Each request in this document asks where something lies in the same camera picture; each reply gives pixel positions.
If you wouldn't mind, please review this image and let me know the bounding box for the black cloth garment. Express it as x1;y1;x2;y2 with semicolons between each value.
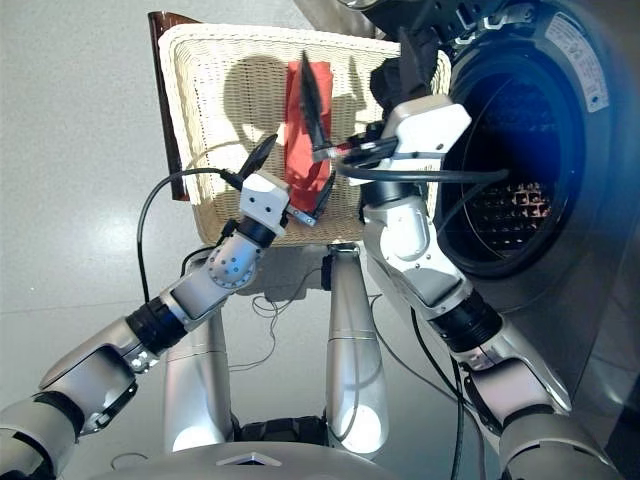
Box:
368;53;441;110

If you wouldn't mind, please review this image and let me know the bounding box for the red cloth garment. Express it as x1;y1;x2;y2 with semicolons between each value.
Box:
283;59;337;214

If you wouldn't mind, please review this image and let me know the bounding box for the pale woven laundry basket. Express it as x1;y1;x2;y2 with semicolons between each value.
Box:
158;23;454;247

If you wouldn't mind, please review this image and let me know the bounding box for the brown basket stand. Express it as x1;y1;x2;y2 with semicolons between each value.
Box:
147;11;202;203

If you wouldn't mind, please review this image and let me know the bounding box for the steel washing machine drum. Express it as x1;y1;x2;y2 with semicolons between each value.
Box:
439;74;569;274

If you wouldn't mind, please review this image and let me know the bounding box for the white washing machine label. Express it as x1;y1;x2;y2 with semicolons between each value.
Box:
543;10;610;114

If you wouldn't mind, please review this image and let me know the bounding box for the grey washing machine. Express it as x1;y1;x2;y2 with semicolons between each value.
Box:
294;0;640;416

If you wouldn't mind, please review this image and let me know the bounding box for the silver robot torso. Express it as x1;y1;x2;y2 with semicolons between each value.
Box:
82;413;506;480

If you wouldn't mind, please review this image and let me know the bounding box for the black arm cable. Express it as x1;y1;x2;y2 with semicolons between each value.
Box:
335;149;511;236
136;166;245;304

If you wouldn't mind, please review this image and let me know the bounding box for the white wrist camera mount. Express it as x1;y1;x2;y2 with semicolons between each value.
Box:
238;170;292;236
380;94;474;162

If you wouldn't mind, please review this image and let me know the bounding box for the thin grey floor cable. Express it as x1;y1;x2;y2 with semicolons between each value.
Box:
227;267;314;375

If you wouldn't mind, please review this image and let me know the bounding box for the black trailing robot cable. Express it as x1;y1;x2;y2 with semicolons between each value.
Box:
408;305;489;480

